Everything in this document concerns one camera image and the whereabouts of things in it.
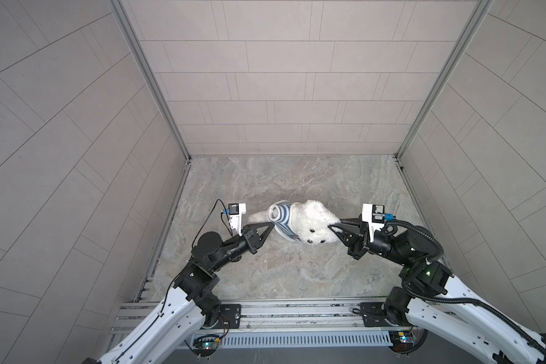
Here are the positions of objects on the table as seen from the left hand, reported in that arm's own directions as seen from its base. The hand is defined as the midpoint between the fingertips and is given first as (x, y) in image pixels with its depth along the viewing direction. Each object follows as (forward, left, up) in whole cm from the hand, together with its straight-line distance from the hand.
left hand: (277, 229), depth 64 cm
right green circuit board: (-24, -38, -25) cm, 52 cm away
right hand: (-4, -13, +9) cm, 16 cm away
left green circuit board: (-26, +21, -22) cm, 40 cm away
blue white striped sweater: (+1, 0, +7) cm, 7 cm away
